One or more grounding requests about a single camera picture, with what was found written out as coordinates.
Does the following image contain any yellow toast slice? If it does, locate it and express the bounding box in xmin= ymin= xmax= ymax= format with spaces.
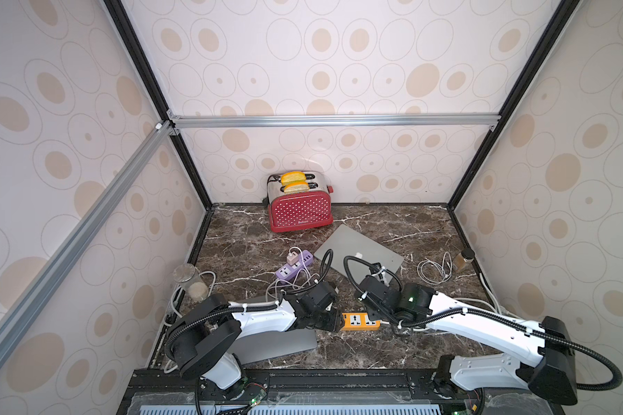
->
xmin=280 ymin=171 xmax=306 ymax=186
xmin=281 ymin=181 xmax=310 ymax=194

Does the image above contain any thick white purple strip cord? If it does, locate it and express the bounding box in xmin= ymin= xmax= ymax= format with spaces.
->
xmin=162 ymin=269 xmax=219 ymax=375

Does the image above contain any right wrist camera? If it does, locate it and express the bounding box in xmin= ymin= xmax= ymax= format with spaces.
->
xmin=370 ymin=263 xmax=391 ymax=279

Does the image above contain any dark grey laptop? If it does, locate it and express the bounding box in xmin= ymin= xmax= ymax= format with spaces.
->
xmin=228 ymin=330 xmax=318 ymax=365

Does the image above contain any pink charger adapter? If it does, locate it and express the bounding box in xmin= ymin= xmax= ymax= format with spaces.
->
xmin=287 ymin=247 xmax=301 ymax=266

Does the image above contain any left diagonal aluminium frame bar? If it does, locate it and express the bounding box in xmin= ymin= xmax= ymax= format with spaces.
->
xmin=0 ymin=120 xmax=173 ymax=395

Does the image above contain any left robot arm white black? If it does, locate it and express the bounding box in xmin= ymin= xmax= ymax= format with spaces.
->
xmin=164 ymin=281 xmax=344 ymax=391

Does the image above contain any small brown spice bottle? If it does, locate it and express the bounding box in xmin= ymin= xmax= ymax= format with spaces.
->
xmin=453 ymin=247 xmax=475 ymax=273

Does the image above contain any thin white charger cable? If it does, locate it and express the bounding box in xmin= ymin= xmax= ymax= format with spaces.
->
xmin=264 ymin=261 xmax=325 ymax=304
xmin=416 ymin=251 xmax=455 ymax=286

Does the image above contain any yellow toast slice front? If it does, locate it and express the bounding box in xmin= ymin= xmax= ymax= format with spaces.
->
xmin=281 ymin=181 xmax=310 ymax=194

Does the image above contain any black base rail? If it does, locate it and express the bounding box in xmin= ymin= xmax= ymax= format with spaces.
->
xmin=118 ymin=369 xmax=563 ymax=414

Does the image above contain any yellow toast slice rear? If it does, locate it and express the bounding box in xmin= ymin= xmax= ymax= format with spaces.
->
xmin=280 ymin=171 xmax=306 ymax=186

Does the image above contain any red polka dot toaster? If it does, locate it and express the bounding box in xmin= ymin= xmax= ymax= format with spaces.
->
xmin=266 ymin=170 xmax=333 ymax=233

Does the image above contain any horizontal aluminium frame bar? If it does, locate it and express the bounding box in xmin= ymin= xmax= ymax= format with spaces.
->
xmin=172 ymin=112 xmax=501 ymax=129

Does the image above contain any silver apple laptop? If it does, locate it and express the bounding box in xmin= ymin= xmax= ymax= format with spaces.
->
xmin=314 ymin=225 xmax=403 ymax=276

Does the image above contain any orange power strip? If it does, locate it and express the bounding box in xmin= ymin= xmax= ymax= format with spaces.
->
xmin=342 ymin=312 xmax=381 ymax=331

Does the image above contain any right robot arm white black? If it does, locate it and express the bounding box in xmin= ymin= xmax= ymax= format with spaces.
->
xmin=349 ymin=275 xmax=623 ymax=406

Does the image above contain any purple power strip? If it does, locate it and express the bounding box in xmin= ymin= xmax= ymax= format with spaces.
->
xmin=275 ymin=250 xmax=314 ymax=282

